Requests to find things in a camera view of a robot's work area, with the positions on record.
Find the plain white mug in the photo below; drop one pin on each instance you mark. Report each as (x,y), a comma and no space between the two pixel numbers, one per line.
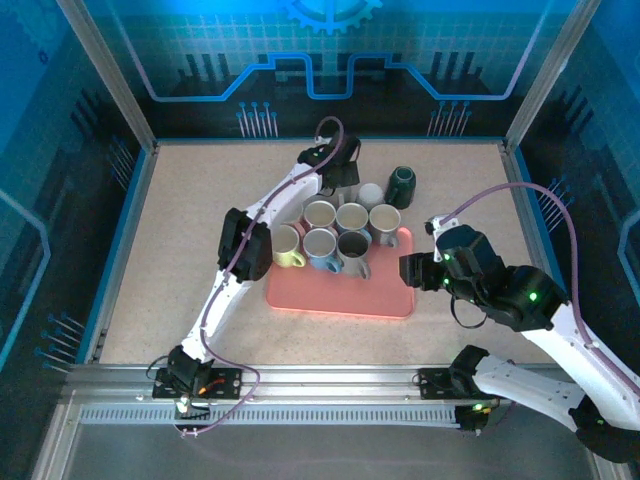
(370,195)

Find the tan mug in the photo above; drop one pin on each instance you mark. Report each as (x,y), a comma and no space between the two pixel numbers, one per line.
(385,220)

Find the light blue mug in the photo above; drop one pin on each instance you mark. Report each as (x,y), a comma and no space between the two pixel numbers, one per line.
(320,247)

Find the dark grey mug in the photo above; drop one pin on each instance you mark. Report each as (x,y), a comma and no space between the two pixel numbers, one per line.
(355,250)

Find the light green mug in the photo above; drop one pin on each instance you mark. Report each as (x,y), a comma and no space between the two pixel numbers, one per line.
(286,247)

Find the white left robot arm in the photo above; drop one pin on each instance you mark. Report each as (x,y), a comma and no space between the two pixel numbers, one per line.
(220,310)

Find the pale blue-grey mug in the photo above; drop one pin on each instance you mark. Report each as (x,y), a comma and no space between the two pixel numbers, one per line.
(352,217)

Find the pale pink mug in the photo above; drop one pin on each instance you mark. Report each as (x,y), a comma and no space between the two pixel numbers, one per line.
(320,214)

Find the dark green mug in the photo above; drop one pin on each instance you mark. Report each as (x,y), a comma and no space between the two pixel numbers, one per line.
(401,186)

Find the pink plastic tray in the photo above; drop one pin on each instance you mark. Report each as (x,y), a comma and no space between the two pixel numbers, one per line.
(340,297)

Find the aluminium side rail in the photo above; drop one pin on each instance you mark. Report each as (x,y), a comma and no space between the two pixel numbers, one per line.
(117,250)
(525,200)

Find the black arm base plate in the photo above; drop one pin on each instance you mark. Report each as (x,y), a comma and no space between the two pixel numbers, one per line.
(225,382)
(432,382)

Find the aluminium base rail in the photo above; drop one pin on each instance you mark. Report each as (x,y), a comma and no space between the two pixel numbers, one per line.
(325,377)

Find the aluminium frame post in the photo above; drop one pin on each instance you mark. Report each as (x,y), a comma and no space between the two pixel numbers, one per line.
(107,75)
(550,75)

